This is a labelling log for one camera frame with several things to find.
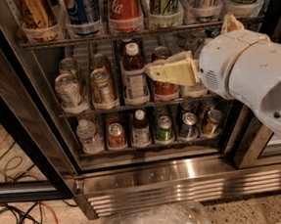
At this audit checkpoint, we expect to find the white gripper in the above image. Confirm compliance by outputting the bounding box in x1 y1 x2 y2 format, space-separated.
144 14 270 100

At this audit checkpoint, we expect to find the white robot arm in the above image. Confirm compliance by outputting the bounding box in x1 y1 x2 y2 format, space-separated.
145 14 281 138

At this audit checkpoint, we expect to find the redbull can middle back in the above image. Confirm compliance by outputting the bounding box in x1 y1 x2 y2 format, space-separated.
211 28 221 38

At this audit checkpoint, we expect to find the red coke can middle back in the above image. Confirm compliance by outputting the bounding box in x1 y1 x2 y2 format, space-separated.
151 46 171 62

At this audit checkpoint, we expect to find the red coke can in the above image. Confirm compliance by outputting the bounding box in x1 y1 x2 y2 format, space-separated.
151 46 171 62
154 81 178 96

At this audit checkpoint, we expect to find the bronze can bottom back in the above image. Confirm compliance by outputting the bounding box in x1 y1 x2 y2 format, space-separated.
197 98 215 119

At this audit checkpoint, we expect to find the bronze can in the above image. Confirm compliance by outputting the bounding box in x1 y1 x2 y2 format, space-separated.
197 98 215 119
201 110 222 137

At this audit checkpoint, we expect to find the red coke can middle front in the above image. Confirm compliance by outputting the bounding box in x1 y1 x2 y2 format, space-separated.
154 81 178 96

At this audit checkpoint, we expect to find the blue can bottom back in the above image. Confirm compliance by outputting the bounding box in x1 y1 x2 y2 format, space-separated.
178 102 195 114

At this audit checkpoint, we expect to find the bronze can bottom front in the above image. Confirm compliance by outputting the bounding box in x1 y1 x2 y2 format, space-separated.
201 110 222 137

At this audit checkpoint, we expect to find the blue can bottom front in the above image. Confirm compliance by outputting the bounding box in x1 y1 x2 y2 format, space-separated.
178 112 198 140

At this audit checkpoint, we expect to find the red coca-cola can top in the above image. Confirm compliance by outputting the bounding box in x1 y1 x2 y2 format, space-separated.
109 0 140 21

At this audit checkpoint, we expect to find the green can bottom front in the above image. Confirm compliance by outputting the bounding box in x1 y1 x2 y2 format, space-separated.
156 115 174 142

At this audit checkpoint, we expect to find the right glass fridge door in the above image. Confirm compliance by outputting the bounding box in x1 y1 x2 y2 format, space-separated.
233 106 281 169

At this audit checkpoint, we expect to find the glass fridge door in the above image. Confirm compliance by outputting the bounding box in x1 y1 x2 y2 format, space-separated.
0 0 77 204
233 106 281 169

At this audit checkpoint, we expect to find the gold can middle back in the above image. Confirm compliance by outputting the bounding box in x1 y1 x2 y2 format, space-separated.
90 54 112 71

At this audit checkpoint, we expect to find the gold can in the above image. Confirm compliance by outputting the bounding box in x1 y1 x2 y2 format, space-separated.
90 54 112 71
90 68 116 104

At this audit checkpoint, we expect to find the gold can middle front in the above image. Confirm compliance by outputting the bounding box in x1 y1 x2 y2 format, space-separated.
90 68 116 104

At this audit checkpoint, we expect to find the red can bottom front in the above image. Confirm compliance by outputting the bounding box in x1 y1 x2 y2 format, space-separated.
108 123 126 148

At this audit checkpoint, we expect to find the blue pepsi can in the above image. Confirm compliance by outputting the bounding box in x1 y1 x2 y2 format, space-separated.
63 0 100 25

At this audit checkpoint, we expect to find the silver can middle back left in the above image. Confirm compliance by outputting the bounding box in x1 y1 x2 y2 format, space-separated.
58 57 80 80

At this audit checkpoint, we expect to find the silver can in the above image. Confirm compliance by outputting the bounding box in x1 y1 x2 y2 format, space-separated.
55 73 83 109
58 57 80 80

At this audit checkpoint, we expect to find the silver can middle front left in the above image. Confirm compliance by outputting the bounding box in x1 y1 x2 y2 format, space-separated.
55 73 83 109

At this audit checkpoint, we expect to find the stainless steel fridge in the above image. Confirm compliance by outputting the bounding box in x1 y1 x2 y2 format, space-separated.
6 0 281 219

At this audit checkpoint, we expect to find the yellow can top shelf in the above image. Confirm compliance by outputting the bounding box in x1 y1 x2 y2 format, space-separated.
17 0 57 30

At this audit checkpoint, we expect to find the left glass fridge door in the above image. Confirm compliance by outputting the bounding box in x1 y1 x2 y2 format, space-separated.
0 0 77 204

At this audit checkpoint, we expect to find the clear water bottle middle front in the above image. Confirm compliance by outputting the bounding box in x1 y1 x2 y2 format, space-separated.
193 37 212 60

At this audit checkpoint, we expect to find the clear water bottle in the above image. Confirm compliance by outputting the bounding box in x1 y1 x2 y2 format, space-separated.
76 118 105 155
176 31 206 52
193 37 212 60

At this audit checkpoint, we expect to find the clear water bottle middle back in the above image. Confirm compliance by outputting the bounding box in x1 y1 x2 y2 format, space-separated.
176 31 206 52

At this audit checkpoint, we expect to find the dark juice bottle middle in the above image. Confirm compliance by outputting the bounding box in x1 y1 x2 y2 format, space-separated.
122 43 148 100

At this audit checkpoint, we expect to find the dark juice bottle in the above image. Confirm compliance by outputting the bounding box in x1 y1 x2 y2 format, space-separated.
131 109 151 148
122 43 148 100

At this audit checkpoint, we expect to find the dark juice bottle bottom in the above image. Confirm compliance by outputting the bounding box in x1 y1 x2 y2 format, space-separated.
131 109 151 148

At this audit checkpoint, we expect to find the clear water bottle bottom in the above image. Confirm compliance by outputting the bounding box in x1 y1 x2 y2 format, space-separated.
76 118 105 155

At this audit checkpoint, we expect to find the clear plastic bag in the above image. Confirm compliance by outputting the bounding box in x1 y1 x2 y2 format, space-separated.
106 202 212 224

